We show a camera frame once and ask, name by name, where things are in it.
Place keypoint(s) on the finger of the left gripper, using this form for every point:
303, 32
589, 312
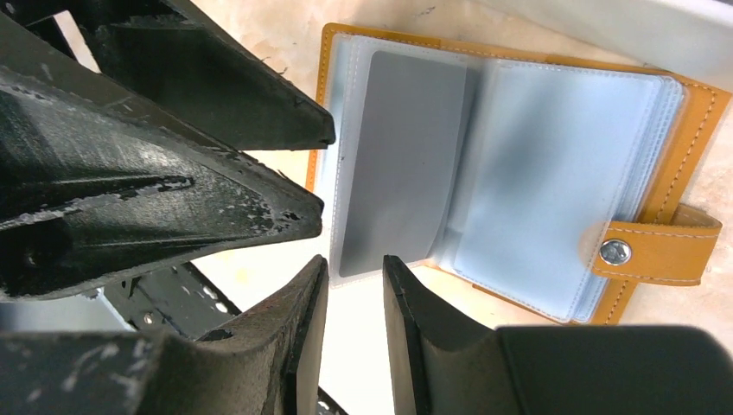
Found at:
100, 184
173, 54

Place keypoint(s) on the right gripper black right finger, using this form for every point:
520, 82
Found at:
444, 362

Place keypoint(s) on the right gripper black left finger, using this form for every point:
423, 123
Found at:
76, 373

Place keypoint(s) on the mustard leather card holder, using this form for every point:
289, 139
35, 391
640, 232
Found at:
568, 179

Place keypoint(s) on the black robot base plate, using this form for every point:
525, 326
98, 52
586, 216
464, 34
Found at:
166, 298

